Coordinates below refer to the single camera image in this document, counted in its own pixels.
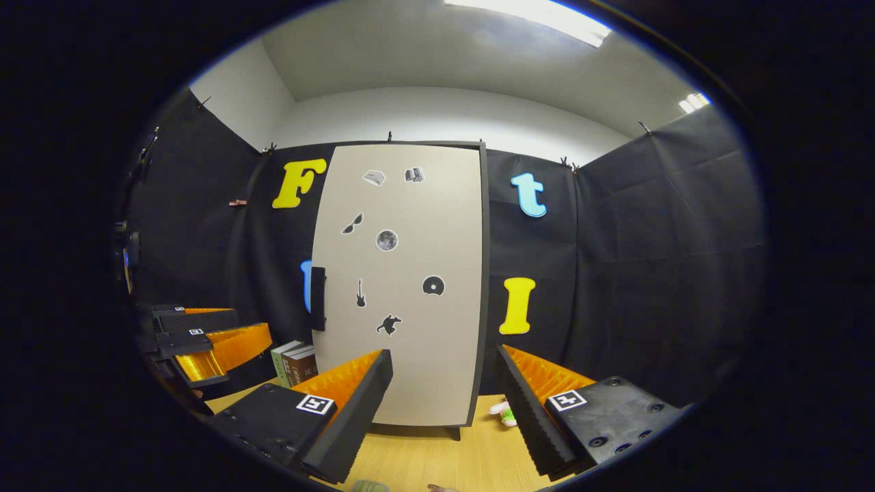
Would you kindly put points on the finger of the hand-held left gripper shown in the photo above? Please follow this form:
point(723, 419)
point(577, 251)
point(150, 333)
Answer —
point(181, 344)
point(205, 321)

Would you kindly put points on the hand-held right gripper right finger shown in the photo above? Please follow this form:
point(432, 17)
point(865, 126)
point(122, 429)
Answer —
point(526, 410)

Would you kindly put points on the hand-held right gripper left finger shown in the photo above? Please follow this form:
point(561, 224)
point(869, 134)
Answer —
point(359, 410)

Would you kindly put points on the grey cabinet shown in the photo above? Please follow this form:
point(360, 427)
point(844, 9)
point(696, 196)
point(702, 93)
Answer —
point(485, 273)

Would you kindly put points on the grey cabinet door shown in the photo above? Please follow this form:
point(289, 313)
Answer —
point(437, 219)

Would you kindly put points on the pink and green toy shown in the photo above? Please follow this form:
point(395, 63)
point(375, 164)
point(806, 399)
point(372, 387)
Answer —
point(504, 414)

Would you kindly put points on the brown book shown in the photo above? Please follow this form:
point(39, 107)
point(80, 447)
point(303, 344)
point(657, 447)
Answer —
point(306, 367)

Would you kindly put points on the black backdrop cloth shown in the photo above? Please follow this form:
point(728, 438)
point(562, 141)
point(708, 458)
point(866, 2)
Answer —
point(649, 239)

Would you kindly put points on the small ceiling light panel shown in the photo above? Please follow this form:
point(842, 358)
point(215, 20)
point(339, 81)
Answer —
point(694, 102)

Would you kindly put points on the long ceiling light panel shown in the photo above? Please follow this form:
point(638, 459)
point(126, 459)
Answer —
point(533, 17)

